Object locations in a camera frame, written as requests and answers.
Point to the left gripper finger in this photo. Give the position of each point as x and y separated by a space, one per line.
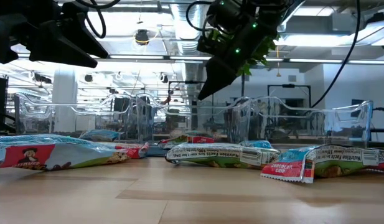
58 46
82 31

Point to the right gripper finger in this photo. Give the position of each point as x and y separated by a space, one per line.
216 77

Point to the white nutrition-label granola bar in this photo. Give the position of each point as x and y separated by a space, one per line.
216 155

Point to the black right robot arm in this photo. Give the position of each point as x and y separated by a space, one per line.
285 6

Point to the green leafy plant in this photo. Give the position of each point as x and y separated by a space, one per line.
260 54

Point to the clear plastic bin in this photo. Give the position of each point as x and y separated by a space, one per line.
335 124
185 109
70 105

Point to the white pillar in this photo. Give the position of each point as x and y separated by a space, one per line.
64 93

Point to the black ceiling device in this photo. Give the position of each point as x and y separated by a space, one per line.
142 36

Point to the long ceiling light strip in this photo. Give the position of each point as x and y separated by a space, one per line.
142 57

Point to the black workstation frame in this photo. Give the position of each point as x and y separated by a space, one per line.
288 85
191 82

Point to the silver ceiling duct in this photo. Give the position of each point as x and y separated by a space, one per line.
187 40

